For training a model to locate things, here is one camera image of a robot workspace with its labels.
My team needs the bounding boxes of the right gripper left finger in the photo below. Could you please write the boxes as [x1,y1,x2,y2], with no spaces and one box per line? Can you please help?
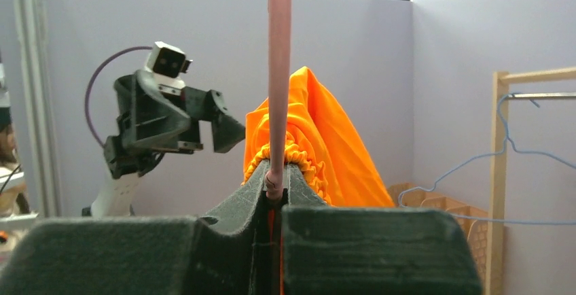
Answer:
[1,162,268,294]

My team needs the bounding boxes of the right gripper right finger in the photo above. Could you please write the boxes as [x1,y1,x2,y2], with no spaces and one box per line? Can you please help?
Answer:
[281,164,483,295]

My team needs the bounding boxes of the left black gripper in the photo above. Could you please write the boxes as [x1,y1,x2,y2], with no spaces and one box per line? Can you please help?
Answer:
[104,70,245,179]

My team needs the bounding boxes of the orange shorts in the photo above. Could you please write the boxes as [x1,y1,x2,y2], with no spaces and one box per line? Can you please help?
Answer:
[242,66,396,208]

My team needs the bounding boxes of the pink wire hanger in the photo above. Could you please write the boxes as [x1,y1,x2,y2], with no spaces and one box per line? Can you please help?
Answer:
[265,0,291,201]

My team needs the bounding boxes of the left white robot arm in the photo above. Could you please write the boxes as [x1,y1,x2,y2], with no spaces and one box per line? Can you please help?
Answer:
[82,69,245,218]

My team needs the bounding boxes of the peach file organizer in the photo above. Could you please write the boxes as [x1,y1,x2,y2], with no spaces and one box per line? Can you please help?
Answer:
[379,183,488,294]

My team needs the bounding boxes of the wooden clothes rack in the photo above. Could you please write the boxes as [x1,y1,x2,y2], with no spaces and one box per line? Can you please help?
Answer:
[484,67,575,294]

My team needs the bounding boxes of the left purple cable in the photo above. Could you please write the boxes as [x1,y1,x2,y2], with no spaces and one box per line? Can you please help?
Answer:
[84,46,154,149]

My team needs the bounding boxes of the blue wire hanger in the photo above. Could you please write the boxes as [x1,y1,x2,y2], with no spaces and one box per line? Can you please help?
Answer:
[397,92,576,227]

